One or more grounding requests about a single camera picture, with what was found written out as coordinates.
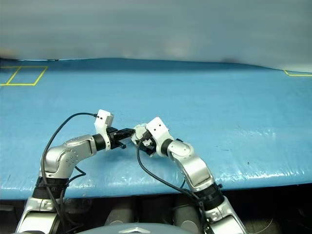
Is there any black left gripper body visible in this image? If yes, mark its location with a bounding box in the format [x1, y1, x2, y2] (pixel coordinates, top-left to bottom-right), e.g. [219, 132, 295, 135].
[108, 126, 127, 150]

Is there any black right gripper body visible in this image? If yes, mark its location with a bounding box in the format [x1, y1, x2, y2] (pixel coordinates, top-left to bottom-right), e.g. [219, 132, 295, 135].
[143, 133, 158, 156]

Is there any round motor lid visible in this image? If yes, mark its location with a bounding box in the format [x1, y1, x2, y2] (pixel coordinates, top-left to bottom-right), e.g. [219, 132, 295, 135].
[133, 123, 148, 140]

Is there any dark grey rounded cylinder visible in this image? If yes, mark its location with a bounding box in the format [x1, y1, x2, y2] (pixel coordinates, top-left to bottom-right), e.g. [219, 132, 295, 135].
[104, 201, 134, 226]
[173, 201, 200, 234]

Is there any grey robot torso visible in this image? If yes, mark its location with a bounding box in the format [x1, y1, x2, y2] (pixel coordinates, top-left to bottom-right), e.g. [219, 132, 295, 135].
[89, 222, 187, 234]

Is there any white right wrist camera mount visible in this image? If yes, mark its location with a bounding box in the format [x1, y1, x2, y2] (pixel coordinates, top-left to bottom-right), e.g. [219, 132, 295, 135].
[145, 117, 175, 157]

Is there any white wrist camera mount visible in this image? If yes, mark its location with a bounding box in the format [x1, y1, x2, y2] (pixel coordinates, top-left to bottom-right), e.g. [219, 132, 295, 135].
[93, 109, 115, 152]
[145, 117, 175, 157]

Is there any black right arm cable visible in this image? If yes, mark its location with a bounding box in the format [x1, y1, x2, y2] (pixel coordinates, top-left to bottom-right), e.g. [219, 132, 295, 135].
[136, 143, 208, 234]

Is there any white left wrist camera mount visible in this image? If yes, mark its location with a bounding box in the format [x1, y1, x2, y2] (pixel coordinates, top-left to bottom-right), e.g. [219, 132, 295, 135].
[93, 109, 115, 152]

